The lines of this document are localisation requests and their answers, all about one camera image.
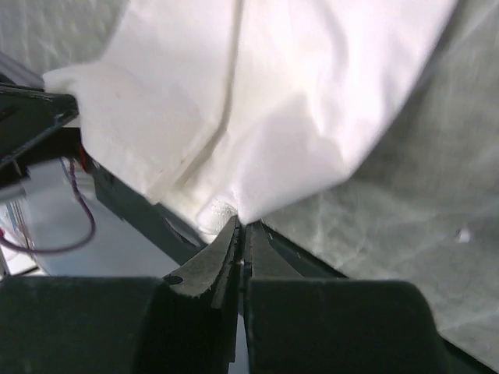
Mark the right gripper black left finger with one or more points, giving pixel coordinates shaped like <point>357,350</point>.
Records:
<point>181,323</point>

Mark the cream white t shirt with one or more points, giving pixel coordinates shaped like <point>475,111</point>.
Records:
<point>217,109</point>

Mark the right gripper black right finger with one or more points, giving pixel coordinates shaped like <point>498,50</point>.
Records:
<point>297,324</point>

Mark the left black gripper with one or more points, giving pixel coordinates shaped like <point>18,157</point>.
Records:
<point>34,128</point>

